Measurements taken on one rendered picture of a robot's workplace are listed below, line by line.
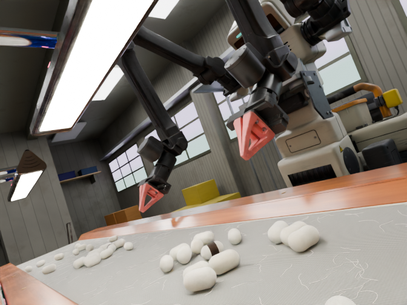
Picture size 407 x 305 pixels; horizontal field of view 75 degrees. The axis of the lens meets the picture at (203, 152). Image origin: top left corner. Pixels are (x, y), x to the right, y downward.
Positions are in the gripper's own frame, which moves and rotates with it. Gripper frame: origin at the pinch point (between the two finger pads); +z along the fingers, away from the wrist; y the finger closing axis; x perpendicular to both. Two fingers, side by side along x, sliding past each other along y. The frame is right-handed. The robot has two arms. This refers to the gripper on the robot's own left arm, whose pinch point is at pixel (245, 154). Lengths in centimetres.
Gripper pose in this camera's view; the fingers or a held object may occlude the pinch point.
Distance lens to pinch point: 45.5
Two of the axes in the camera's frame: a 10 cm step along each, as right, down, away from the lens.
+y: 6.0, -2.8, -7.5
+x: 7.2, 5.9, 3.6
